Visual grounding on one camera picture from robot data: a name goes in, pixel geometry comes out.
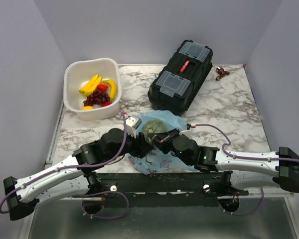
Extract yellow fake banana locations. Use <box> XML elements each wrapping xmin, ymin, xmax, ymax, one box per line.
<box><xmin>103</xmin><ymin>79</ymin><xmax>118</xmax><ymax>101</ymax></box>

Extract yellow fake corn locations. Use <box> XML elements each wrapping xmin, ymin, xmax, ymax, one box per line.
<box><xmin>79</xmin><ymin>75</ymin><xmax>103</xmax><ymax>96</ymax></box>

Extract red fake fruit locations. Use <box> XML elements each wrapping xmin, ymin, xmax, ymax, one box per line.
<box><xmin>102</xmin><ymin>102</ymin><xmax>112</xmax><ymax>107</ymax></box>
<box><xmin>96</xmin><ymin>83</ymin><xmax>109</xmax><ymax>92</ymax></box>

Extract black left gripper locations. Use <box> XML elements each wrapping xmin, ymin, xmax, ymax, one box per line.
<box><xmin>106</xmin><ymin>128</ymin><xmax>153</xmax><ymax>162</ymax></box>

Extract light blue plastic bag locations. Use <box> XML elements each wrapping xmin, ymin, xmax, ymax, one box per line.
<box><xmin>129</xmin><ymin>110</ymin><xmax>195</xmax><ymax>174</ymax></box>

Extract dark red fake grapes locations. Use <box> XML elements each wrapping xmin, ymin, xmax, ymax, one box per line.
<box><xmin>83</xmin><ymin>90</ymin><xmax>111</xmax><ymax>107</ymax></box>

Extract white plastic basket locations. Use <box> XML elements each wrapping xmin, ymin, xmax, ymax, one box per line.
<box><xmin>63</xmin><ymin>58</ymin><xmax>122</xmax><ymax>121</ymax></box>

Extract black metal base rail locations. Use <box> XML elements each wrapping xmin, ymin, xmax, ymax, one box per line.
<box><xmin>71</xmin><ymin>171</ymin><xmax>250</xmax><ymax>208</ymax></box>

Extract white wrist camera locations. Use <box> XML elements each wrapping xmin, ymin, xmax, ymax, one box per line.
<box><xmin>126</xmin><ymin>116</ymin><xmax>142</xmax><ymax>138</ymax></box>
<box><xmin>179</xmin><ymin>123</ymin><xmax>196</xmax><ymax>139</ymax></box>

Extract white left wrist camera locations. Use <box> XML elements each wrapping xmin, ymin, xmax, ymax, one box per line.
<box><xmin>126</xmin><ymin>116</ymin><xmax>142</xmax><ymax>138</ymax></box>

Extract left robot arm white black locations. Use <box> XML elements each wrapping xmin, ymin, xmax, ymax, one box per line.
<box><xmin>3</xmin><ymin>128</ymin><xmax>153</xmax><ymax>221</ymax></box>

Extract small brown metal object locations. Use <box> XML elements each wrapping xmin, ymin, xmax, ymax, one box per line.
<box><xmin>215</xmin><ymin>66</ymin><xmax>230</xmax><ymax>81</ymax></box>

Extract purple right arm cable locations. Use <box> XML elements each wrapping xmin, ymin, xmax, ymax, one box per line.
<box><xmin>186</xmin><ymin>123</ymin><xmax>299</xmax><ymax>178</ymax></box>

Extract green fake avocado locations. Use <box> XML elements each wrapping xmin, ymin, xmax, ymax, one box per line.
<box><xmin>142</xmin><ymin>119</ymin><xmax>168</xmax><ymax>144</ymax></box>

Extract black plastic toolbox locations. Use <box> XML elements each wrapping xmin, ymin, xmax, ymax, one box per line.
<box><xmin>148</xmin><ymin>40</ymin><xmax>213</xmax><ymax>116</ymax></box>

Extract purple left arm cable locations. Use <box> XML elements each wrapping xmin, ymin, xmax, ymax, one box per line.
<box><xmin>0</xmin><ymin>112</ymin><xmax>128</xmax><ymax>214</ymax></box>

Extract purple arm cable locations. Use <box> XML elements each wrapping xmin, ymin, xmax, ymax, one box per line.
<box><xmin>0</xmin><ymin>112</ymin><xmax>128</xmax><ymax>214</ymax></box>
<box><xmin>186</xmin><ymin>123</ymin><xmax>299</xmax><ymax>178</ymax></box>

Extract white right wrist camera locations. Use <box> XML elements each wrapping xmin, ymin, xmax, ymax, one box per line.
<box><xmin>179</xmin><ymin>123</ymin><xmax>196</xmax><ymax>139</ymax></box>

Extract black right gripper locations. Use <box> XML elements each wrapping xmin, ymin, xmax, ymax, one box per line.
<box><xmin>148</xmin><ymin>128</ymin><xmax>192</xmax><ymax>166</ymax></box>

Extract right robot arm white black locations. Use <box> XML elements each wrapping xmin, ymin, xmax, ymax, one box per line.
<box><xmin>148</xmin><ymin>129</ymin><xmax>299</xmax><ymax>195</ymax></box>

